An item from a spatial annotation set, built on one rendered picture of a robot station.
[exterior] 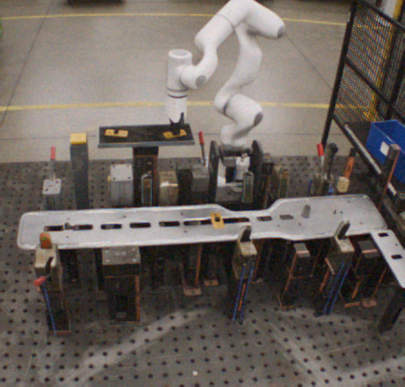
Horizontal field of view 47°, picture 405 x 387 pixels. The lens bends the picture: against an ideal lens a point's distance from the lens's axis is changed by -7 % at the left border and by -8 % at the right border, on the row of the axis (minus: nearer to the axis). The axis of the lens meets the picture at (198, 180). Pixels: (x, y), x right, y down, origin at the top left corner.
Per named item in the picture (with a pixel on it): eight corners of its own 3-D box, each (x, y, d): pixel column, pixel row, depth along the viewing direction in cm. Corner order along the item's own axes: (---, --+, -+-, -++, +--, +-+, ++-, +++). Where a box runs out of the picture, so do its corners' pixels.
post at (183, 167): (173, 246, 207) (177, 167, 183) (171, 238, 210) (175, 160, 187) (184, 245, 207) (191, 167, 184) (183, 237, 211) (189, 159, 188)
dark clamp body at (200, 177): (183, 256, 203) (189, 181, 180) (178, 234, 213) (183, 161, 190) (208, 254, 205) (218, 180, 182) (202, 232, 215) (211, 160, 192)
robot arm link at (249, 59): (233, 127, 209) (206, 111, 217) (250, 122, 217) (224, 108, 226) (262, 14, 184) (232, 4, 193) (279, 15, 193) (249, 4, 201)
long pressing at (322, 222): (14, 256, 155) (14, 252, 154) (21, 212, 172) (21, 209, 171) (390, 231, 179) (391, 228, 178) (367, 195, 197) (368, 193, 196)
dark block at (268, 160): (247, 242, 211) (262, 162, 187) (243, 231, 217) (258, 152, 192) (258, 241, 212) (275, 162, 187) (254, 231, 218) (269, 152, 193)
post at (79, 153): (77, 232, 208) (68, 146, 181) (77, 221, 214) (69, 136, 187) (94, 231, 209) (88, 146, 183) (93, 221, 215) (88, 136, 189)
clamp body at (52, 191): (50, 265, 191) (37, 195, 170) (51, 245, 200) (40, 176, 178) (72, 264, 193) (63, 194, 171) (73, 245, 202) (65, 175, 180)
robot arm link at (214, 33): (250, 39, 176) (198, 97, 171) (220, 27, 185) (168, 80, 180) (244, 23, 169) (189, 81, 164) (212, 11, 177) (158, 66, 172)
